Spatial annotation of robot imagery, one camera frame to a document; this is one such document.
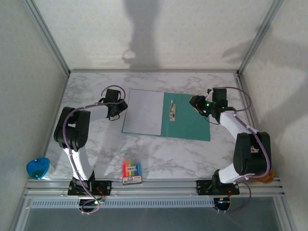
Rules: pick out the green file folder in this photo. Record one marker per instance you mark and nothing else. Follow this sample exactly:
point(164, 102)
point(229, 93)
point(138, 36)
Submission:
point(187, 120)

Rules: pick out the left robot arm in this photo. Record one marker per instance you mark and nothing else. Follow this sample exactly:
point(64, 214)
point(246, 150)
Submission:
point(72, 130)

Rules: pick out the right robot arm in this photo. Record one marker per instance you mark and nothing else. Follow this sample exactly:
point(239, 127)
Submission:
point(250, 154)

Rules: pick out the metal folder fastener clip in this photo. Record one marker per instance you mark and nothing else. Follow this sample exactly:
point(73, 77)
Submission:
point(173, 111)

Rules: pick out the pack of coloured markers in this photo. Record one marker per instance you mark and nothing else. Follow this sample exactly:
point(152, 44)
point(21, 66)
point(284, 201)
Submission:
point(132, 172)

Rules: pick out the brown teddy bear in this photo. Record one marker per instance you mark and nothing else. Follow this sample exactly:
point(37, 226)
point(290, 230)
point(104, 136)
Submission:
point(268, 178)

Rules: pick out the blue lidded plastic container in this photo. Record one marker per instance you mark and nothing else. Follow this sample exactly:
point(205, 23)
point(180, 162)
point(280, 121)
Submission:
point(38, 168)

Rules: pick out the aluminium side rail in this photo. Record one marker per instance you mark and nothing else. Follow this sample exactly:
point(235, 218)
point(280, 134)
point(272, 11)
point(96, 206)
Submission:
point(247, 96)

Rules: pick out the aluminium back rail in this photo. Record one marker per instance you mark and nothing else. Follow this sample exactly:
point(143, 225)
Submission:
point(144, 71)

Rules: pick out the aluminium frame post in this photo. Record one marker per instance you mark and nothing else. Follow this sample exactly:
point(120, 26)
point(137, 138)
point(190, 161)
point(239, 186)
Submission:
point(48, 36)
point(260, 36)

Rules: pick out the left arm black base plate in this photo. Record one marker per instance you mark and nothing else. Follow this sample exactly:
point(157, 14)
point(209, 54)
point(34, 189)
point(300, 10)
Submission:
point(106, 187)

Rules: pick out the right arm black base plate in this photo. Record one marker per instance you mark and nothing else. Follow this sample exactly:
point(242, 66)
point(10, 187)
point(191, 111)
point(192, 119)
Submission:
point(204, 186)

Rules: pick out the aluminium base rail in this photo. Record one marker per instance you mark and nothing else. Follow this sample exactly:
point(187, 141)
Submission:
point(168, 187)

